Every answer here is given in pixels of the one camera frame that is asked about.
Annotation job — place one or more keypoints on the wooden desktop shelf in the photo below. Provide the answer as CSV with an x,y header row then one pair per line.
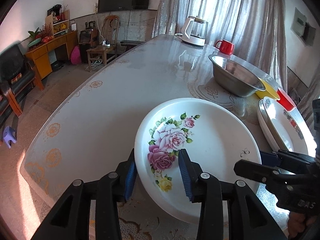
x,y
58,25

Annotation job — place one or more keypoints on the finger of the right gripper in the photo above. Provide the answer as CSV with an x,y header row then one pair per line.
x,y
272,178
284,158

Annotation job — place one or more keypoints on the small rose plate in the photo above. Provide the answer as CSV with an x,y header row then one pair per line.
x,y
213,137

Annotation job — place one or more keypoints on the yellow plastic bowl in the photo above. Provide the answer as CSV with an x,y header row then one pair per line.
x,y
269,91

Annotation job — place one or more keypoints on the red double-happiness plate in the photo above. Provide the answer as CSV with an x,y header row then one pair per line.
x,y
287,132

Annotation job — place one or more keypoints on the purple plastic stool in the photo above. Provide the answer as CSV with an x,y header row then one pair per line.
x,y
9,136

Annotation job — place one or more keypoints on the beige window curtain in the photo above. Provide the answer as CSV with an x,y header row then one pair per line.
x,y
255,27

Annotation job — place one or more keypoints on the red plastic bowl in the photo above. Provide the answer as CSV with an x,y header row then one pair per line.
x,y
285,100

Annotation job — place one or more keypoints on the wall electrical panel box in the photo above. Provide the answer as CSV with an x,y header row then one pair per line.
x,y
303,29

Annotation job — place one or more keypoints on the pink bag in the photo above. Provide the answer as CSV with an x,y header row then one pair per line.
x,y
76,56

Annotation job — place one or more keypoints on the stainless steel bowl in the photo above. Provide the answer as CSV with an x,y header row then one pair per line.
x,y
234,77

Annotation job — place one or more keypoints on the orange wooden desk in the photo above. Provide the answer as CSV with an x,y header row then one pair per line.
x,y
62,46

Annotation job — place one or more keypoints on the white glass electric kettle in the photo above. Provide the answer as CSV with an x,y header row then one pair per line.
x,y
194,31

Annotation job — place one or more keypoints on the red mug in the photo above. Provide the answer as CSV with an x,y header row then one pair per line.
x,y
224,47

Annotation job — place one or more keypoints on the side window curtain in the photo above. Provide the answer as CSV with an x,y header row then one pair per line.
x,y
305,105

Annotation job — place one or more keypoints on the large purple floral plate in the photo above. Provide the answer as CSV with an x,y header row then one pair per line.
x,y
268,135

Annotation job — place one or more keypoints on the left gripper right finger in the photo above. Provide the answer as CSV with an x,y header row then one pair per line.
x,y
201,187

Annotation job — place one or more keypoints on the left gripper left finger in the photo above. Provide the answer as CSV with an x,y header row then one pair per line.
x,y
113,188

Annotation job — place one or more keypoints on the lace patterned table cover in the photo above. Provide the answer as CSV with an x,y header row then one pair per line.
x,y
244,108

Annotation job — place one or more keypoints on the person's right hand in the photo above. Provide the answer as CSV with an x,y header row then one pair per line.
x,y
297,223

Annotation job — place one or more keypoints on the black leather armchair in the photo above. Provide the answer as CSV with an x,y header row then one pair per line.
x,y
17,73

